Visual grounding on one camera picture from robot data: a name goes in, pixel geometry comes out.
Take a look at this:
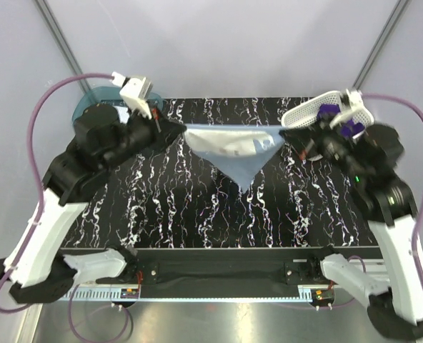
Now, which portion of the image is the white towel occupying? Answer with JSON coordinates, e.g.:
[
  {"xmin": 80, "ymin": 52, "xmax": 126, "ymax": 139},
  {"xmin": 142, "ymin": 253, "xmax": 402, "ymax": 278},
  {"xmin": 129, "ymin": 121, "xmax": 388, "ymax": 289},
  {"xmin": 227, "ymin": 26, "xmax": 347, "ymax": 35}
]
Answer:
[{"xmin": 114, "ymin": 106, "xmax": 130, "ymax": 124}]

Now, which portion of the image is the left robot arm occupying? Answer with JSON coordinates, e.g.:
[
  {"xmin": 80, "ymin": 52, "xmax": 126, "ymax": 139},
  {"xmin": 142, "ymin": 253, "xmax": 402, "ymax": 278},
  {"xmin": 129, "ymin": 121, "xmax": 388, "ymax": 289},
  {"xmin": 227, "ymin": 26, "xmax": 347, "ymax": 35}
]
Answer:
[{"xmin": 0, "ymin": 104, "xmax": 186, "ymax": 307}]

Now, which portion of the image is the light blue towel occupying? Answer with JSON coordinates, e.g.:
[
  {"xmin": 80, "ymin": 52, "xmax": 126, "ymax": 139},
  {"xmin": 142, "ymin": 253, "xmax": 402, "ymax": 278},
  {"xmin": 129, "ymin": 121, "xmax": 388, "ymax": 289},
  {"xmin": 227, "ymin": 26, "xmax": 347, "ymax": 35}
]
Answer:
[{"xmin": 183, "ymin": 124, "xmax": 284, "ymax": 192}]

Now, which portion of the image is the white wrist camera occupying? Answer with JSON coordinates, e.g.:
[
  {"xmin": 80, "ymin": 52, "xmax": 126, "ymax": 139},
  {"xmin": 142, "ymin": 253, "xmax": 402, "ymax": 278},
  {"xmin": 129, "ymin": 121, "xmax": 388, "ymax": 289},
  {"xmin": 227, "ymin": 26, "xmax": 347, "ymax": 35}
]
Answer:
[
  {"xmin": 329, "ymin": 89, "xmax": 369, "ymax": 129},
  {"xmin": 111, "ymin": 71, "xmax": 152, "ymax": 119}
]

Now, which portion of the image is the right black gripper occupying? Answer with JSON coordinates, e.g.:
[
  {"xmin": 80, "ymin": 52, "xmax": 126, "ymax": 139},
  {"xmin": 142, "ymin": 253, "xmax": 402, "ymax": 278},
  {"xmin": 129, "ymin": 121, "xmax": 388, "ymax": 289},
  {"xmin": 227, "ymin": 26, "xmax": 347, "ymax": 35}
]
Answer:
[{"xmin": 280, "ymin": 111, "xmax": 370, "ymax": 182}]

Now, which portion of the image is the white plastic basket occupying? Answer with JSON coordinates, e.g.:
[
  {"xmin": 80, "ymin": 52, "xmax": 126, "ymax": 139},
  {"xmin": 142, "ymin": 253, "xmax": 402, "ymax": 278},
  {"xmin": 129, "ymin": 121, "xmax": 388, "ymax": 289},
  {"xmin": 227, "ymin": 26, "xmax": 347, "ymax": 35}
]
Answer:
[{"xmin": 281, "ymin": 91, "xmax": 374, "ymax": 129}]

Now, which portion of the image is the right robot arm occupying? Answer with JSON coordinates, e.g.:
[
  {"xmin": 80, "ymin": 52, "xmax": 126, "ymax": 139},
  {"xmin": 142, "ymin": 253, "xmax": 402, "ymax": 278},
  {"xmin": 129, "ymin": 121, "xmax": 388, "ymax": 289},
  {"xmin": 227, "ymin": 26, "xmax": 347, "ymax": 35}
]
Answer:
[{"xmin": 280, "ymin": 121, "xmax": 423, "ymax": 342}]

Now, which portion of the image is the right small circuit board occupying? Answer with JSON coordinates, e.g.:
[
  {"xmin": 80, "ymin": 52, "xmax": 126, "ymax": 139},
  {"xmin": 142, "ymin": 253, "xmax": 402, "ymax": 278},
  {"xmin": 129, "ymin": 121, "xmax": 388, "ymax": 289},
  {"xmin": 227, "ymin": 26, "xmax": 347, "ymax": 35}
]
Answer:
[{"xmin": 313, "ymin": 289, "xmax": 335, "ymax": 303}]

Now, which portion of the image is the left aluminium frame post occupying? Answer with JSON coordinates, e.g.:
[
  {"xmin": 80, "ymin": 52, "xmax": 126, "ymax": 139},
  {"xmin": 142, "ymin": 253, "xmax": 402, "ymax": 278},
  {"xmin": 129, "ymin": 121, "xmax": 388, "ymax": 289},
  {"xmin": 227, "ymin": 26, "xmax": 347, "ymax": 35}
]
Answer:
[{"xmin": 33, "ymin": 0, "xmax": 83, "ymax": 76}]

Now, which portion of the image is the white slotted cable duct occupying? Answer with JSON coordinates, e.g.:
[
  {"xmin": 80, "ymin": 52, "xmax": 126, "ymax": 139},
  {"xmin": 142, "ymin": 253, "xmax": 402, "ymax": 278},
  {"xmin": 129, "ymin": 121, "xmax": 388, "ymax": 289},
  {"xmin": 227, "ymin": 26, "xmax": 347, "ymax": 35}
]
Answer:
[{"xmin": 60, "ymin": 284, "xmax": 312, "ymax": 303}]

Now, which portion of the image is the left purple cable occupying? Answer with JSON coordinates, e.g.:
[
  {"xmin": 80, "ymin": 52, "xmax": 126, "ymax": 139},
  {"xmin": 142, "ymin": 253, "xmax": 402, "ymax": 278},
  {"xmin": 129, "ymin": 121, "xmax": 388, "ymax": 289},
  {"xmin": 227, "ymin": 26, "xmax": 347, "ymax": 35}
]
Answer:
[{"xmin": 0, "ymin": 72, "xmax": 136, "ymax": 343}]

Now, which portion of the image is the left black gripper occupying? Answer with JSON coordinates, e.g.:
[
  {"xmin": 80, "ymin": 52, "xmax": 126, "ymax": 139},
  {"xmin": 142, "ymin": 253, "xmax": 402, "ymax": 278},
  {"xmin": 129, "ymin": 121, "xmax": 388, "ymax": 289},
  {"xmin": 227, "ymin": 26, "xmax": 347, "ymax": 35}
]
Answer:
[{"xmin": 104, "ymin": 99, "xmax": 188, "ymax": 170}]

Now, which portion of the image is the purple towel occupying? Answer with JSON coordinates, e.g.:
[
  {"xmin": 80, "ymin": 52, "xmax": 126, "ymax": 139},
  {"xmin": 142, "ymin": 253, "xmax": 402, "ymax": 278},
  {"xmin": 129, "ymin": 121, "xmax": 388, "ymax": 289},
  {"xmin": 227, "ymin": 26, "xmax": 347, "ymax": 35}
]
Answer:
[{"xmin": 317, "ymin": 104, "xmax": 365, "ymax": 138}]

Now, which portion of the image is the aluminium frame post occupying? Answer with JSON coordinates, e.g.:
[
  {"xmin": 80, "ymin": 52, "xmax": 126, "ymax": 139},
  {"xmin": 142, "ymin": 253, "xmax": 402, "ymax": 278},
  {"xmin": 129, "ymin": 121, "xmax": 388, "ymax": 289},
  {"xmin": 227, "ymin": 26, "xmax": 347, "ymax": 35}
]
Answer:
[
  {"xmin": 33, "ymin": 0, "xmax": 83, "ymax": 76},
  {"xmin": 352, "ymin": 0, "xmax": 412, "ymax": 89}
]

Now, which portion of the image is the teal plastic basin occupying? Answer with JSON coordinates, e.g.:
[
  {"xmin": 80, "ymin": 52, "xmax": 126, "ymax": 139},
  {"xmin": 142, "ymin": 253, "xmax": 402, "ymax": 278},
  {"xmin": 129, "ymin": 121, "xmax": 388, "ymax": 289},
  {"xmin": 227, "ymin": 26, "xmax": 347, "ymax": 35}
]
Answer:
[{"xmin": 71, "ymin": 86, "xmax": 164, "ymax": 126}]

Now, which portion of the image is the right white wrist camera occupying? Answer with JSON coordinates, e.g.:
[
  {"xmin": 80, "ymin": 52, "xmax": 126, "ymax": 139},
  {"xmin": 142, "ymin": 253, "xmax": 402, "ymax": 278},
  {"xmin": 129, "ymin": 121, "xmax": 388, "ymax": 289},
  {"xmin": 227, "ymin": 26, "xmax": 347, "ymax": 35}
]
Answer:
[{"xmin": 329, "ymin": 89, "xmax": 369, "ymax": 129}]

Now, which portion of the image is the small circuit board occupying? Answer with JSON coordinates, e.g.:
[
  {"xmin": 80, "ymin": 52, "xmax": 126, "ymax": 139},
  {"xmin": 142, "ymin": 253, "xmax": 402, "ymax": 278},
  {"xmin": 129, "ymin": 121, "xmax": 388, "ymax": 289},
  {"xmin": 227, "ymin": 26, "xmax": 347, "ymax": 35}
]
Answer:
[
  {"xmin": 313, "ymin": 289, "xmax": 335, "ymax": 303},
  {"xmin": 120, "ymin": 287, "xmax": 140, "ymax": 299}
]

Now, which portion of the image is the right aluminium frame post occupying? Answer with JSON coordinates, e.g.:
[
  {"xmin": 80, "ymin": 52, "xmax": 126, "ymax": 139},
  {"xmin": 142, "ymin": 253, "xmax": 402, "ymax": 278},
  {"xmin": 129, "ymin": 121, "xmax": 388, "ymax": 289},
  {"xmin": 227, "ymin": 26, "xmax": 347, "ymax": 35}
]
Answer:
[{"xmin": 352, "ymin": 0, "xmax": 412, "ymax": 89}]

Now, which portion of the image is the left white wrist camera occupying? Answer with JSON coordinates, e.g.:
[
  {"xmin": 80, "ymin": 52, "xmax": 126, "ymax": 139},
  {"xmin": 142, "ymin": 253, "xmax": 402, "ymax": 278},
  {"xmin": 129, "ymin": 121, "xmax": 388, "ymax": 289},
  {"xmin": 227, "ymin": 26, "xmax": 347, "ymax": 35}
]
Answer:
[{"xmin": 111, "ymin": 71, "xmax": 152, "ymax": 119}]

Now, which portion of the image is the left small circuit board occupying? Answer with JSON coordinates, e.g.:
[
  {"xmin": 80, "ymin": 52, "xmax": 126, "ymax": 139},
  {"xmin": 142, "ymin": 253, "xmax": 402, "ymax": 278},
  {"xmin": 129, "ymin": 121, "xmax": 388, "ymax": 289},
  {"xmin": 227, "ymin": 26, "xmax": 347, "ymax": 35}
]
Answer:
[{"xmin": 120, "ymin": 287, "xmax": 140, "ymax": 299}]

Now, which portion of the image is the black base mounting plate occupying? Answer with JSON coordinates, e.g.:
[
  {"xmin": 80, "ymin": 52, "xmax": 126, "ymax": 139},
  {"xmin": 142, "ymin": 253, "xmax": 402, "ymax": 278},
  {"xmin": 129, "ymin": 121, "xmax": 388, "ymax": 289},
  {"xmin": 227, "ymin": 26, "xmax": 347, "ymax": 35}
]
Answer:
[{"xmin": 64, "ymin": 246, "xmax": 382, "ymax": 294}]

